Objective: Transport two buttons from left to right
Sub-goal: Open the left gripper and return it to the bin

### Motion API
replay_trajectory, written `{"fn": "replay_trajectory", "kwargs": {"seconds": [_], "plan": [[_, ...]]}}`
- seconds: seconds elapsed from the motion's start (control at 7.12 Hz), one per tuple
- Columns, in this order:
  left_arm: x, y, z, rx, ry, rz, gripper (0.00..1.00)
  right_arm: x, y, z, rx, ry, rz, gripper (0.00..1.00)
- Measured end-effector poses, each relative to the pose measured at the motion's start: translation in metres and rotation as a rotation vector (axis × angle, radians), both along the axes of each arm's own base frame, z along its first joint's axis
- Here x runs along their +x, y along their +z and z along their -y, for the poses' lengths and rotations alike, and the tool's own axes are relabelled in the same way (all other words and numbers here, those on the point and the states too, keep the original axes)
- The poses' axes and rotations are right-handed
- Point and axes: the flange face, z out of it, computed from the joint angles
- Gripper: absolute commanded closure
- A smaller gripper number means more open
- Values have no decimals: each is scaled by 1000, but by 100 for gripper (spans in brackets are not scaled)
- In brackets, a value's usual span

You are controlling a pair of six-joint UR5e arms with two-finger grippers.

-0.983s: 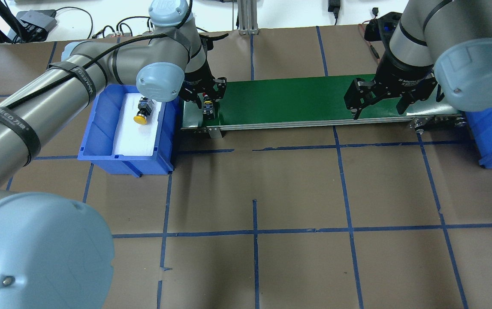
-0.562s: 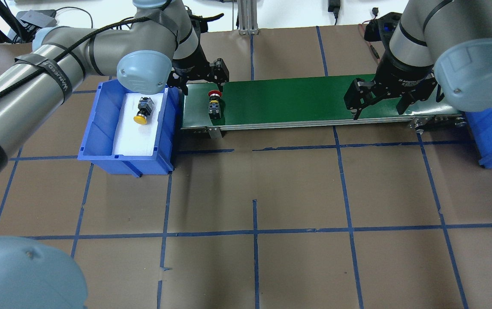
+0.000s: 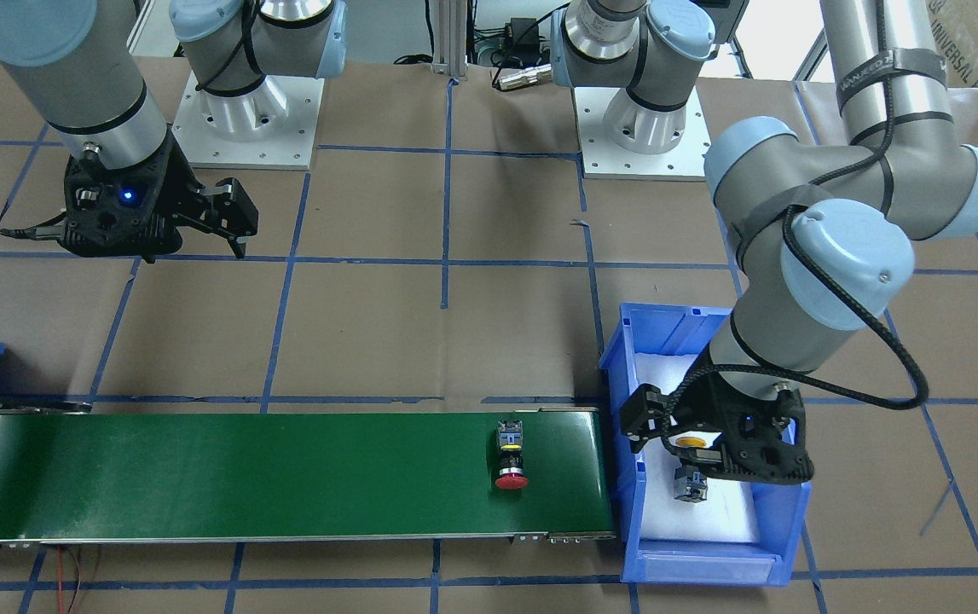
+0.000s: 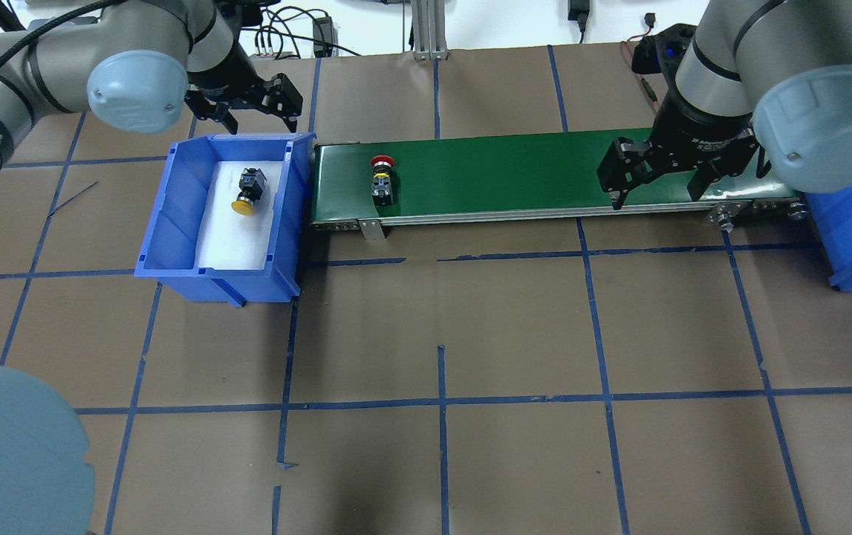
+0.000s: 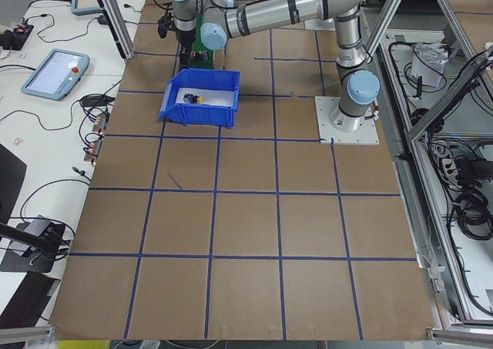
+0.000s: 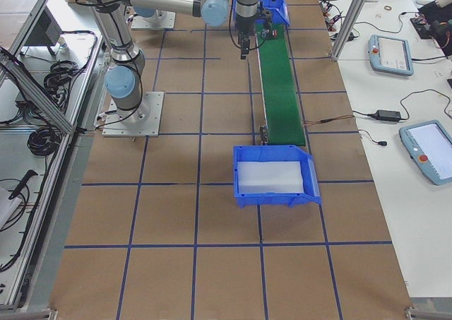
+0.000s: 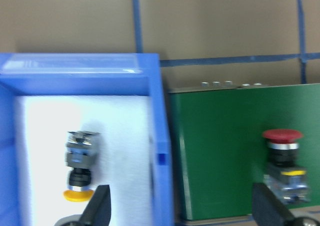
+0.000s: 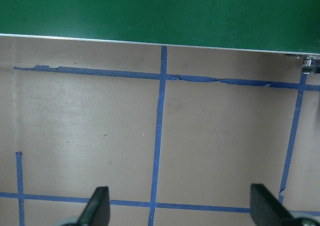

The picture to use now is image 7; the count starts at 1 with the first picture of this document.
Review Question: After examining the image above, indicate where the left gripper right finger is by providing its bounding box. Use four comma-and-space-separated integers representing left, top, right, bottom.
251, 183, 295, 226

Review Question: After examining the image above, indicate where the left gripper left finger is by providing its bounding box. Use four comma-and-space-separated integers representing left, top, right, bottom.
78, 185, 111, 226

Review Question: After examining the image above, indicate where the red mushroom push button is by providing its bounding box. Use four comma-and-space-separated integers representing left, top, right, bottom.
262, 129, 310, 205

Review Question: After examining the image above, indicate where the yellow mushroom push button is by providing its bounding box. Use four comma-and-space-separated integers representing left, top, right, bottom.
63, 131, 100, 203

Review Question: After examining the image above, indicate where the white foam pad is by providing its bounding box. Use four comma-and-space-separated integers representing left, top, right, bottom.
15, 96, 153, 226

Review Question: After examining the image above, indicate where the green conveyor belt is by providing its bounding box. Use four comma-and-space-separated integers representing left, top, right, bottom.
169, 84, 320, 222

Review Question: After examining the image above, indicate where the blue bin with foam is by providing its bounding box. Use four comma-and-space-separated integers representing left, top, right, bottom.
0, 53, 174, 226

